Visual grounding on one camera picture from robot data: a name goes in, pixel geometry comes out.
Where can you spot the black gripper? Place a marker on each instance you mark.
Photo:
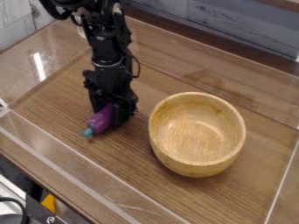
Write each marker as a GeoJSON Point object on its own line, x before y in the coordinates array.
{"type": "Point", "coordinates": [108, 85]}

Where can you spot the purple toy eggplant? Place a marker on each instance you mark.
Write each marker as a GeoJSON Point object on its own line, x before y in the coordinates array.
{"type": "Point", "coordinates": [99, 122]}

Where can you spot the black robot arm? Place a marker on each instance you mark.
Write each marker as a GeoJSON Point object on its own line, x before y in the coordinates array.
{"type": "Point", "coordinates": [104, 25]}

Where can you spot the brown wooden bowl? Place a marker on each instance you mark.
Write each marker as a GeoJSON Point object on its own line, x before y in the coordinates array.
{"type": "Point", "coordinates": [196, 134]}

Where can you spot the yellow black device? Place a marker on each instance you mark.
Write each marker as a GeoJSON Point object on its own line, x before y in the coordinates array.
{"type": "Point", "coordinates": [41, 209]}

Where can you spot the clear acrylic corner bracket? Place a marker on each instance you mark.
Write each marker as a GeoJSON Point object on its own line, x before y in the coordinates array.
{"type": "Point", "coordinates": [80, 31]}

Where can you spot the clear acrylic tray wall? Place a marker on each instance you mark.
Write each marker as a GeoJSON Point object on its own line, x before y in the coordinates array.
{"type": "Point", "coordinates": [108, 176]}

